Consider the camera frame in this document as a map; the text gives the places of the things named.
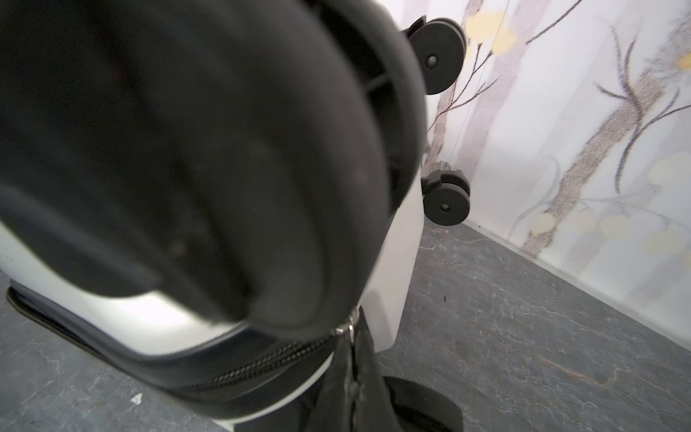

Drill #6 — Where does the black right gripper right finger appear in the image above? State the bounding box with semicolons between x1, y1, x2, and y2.
354;310;402;432

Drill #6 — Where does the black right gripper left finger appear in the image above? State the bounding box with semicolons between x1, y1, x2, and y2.
305;335;356;432

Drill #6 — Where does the silver zipper pull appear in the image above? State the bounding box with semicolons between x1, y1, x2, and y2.
333;309;360;345

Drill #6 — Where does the white hard-shell suitcase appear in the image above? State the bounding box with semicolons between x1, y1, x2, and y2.
1;1;471;431

